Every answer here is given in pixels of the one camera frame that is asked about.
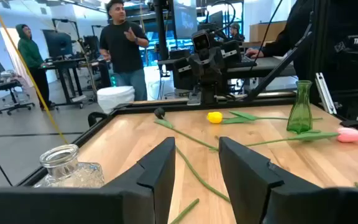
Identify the pink artificial tulip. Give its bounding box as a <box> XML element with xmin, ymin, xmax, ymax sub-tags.
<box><xmin>209</xmin><ymin>126</ymin><xmax>358</xmax><ymax>152</ymax></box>

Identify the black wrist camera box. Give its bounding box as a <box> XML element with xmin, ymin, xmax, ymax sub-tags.
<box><xmin>191</xmin><ymin>29</ymin><xmax>213</xmax><ymax>52</ymax></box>

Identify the black standing desk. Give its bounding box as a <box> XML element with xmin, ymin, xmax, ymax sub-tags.
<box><xmin>40</xmin><ymin>57</ymin><xmax>86</xmax><ymax>110</ymax></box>

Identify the black aluminium table frame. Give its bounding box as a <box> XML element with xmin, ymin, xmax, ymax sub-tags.
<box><xmin>17</xmin><ymin>95</ymin><xmax>358</xmax><ymax>187</ymax></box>

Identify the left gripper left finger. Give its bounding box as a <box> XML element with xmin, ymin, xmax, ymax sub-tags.
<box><xmin>0</xmin><ymin>136</ymin><xmax>177</xmax><ymax>224</ymax></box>

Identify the yellow artificial tulip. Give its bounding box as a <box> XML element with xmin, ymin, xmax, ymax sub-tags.
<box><xmin>206</xmin><ymin>110</ymin><xmax>324</xmax><ymax>125</ymax></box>

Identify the brown cardboard box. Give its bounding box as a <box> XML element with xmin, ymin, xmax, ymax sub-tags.
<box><xmin>249</xmin><ymin>21</ymin><xmax>287</xmax><ymax>43</ymax></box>

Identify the silver arm base bracket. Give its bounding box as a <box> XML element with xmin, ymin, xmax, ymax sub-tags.
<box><xmin>186</xmin><ymin>91</ymin><xmax>202</xmax><ymax>106</ymax></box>

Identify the silver aluminium extrusion bar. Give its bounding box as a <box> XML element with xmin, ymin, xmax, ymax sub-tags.
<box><xmin>314</xmin><ymin>72</ymin><xmax>337</xmax><ymax>115</ymax></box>

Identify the green glass vase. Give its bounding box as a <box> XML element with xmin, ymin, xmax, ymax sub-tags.
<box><xmin>286</xmin><ymin>80</ymin><xmax>313</xmax><ymax>134</ymax></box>

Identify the white bin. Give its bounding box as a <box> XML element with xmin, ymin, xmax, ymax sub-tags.
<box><xmin>96</xmin><ymin>85</ymin><xmax>135</xmax><ymax>114</ymax></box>

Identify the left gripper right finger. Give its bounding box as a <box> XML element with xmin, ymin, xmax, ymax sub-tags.
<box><xmin>218</xmin><ymin>136</ymin><xmax>358</xmax><ymax>224</ymax></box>

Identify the small black monitor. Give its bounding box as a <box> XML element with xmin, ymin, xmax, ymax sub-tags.
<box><xmin>208</xmin><ymin>11</ymin><xmax>224</xmax><ymax>30</ymax></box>

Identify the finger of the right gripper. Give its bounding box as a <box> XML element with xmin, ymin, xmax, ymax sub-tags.
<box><xmin>172</xmin><ymin>57</ymin><xmax>198</xmax><ymax>91</ymax></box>
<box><xmin>221</xmin><ymin>40</ymin><xmax>242</xmax><ymax>67</ymax></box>

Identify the yellow cable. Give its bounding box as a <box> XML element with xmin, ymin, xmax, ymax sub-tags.
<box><xmin>0</xmin><ymin>0</ymin><xmax>70</xmax><ymax>146</ymax></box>

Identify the thin black cable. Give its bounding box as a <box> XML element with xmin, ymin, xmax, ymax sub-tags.
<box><xmin>237</xmin><ymin>0</ymin><xmax>284</xmax><ymax>93</ymax></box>

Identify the large display screen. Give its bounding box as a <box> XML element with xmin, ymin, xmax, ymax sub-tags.
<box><xmin>172</xmin><ymin>0</ymin><xmax>198</xmax><ymax>40</ymax></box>

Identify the clear glass vase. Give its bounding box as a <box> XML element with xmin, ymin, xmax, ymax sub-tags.
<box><xmin>33</xmin><ymin>144</ymin><xmax>105</xmax><ymax>189</ymax></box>

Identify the person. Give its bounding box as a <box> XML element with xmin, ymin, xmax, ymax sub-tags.
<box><xmin>15</xmin><ymin>24</ymin><xmax>55</xmax><ymax>111</ymax></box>
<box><xmin>228</xmin><ymin>22</ymin><xmax>246</xmax><ymax>43</ymax></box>
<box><xmin>246</xmin><ymin>0</ymin><xmax>319</xmax><ymax>82</ymax></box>
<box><xmin>99</xmin><ymin>0</ymin><xmax>150</xmax><ymax>102</ymax></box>

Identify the black vertical pole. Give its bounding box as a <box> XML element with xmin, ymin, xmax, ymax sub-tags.
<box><xmin>154</xmin><ymin>0</ymin><xmax>170</xmax><ymax>62</ymax></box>

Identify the black computer monitor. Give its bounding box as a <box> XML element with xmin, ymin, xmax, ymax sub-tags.
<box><xmin>42</xmin><ymin>29</ymin><xmax>73</xmax><ymax>58</ymax></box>

